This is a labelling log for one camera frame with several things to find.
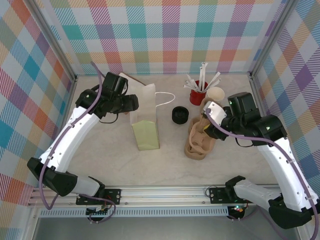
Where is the white and green paper bag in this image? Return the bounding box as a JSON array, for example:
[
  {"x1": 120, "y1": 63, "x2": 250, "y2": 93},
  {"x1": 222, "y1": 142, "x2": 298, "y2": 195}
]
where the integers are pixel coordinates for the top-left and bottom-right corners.
[{"x1": 128, "y1": 83, "x2": 176, "y2": 151}]

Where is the brown cardboard napkin tray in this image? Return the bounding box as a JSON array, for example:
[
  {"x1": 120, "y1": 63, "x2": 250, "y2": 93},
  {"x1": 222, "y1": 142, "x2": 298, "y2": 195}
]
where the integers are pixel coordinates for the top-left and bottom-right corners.
[{"x1": 118, "y1": 71, "x2": 146, "y2": 87}]

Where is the stack of black cup lids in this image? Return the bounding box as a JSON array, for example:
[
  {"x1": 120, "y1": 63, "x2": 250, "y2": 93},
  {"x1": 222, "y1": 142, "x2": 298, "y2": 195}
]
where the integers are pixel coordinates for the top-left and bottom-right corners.
[{"x1": 171, "y1": 106, "x2": 189, "y2": 125}]

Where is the red tin holder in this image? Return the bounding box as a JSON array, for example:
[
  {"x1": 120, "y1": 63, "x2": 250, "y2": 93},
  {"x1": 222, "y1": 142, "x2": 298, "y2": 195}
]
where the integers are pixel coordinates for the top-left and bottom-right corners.
[{"x1": 189, "y1": 80, "x2": 208, "y2": 106}]

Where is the paper cup with beige inside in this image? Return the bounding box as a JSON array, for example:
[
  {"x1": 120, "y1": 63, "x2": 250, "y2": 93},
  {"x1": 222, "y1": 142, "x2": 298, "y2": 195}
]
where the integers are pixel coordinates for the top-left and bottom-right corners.
[{"x1": 206, "y1": 86, "x2": 225, "y2": 103}]

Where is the small circuit board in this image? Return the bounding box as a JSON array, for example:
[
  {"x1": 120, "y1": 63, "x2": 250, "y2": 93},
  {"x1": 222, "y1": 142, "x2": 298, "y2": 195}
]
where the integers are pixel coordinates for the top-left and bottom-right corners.
[
  {"x1": 86, "y1": 204, "x2": 111, "y2": 216},
  {"x1": 229, "y1": 204, "x2": 245, "y2": 215}
]

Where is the grey metal panel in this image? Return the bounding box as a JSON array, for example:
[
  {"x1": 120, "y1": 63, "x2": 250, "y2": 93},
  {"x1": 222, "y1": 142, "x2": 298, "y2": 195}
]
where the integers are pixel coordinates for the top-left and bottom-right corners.
[{"x1": 32, "y1": 216, "x2": 301, "y2": 240}]

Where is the aluminium frame profile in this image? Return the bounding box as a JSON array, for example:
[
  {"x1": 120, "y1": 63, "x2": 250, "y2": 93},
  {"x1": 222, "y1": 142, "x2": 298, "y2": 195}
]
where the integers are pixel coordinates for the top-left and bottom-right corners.
[
  {"x1": 249, "y1": 74, "x2": 305, "y2": 240},
  {"x1": 26, "y1": 0, "x2": 79, "y2": 83},
  {"x1": 249, "y1": 0, "x2": 301, "y2": 80},
  {"x1": 32, "y1": 74, "x2": 78, "y2": 193}
]

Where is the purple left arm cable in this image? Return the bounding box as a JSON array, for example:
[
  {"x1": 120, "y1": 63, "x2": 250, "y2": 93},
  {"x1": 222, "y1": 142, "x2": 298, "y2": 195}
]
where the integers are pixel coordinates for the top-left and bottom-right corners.
[{"x1": 38, "y1": 61, "x2": 117, "y2": 224}]

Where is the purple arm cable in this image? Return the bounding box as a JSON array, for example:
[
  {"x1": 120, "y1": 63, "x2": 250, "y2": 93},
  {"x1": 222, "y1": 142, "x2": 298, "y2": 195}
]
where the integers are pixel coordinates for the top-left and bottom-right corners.
[
  {"x1": 38, "y1": 61, "x2": 117, "y2": 224},
  {"x1": 203, "y1": 107, "x2": 320, "y2": 240}
]

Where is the thin black cable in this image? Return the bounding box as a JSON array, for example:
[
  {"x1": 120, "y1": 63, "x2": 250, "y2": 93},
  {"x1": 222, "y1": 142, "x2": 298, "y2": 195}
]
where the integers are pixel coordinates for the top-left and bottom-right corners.
[
  {"x1": 98, "y1": 111, "x2": 118, "y2": 124},
  {"x1": 236, "y1": 137, "x2": 253, "y2": 148}
]

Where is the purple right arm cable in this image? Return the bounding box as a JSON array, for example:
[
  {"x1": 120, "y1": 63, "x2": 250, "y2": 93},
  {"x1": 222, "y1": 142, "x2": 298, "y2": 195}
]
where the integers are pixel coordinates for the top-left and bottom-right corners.
[{"x1": 203, "y1": 107, "x2": 320, "y2": 240}]

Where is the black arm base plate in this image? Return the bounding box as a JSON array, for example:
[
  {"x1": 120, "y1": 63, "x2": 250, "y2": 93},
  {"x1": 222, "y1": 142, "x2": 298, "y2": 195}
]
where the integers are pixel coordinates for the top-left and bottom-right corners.
[
  {"x1": 209, "y1": 186, "x2": 238, "y2": 204},
  {"x1": 103, "y1": 188, "x2": 123, "y2": 205}
]

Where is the aluminium mounting rail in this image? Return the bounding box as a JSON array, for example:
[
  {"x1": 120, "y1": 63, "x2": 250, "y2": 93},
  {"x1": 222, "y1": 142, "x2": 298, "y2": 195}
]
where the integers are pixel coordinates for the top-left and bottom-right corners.
[{"x1": 31, "y1": 185, "x2": 301, "y2": 206}]

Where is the slotted grey cable duct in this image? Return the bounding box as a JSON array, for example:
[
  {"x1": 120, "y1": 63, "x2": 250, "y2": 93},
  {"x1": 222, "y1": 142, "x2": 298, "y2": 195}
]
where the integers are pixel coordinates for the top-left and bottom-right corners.
[{"x1": 39, "y1": 209, "x2": 230, "y2": 218}]

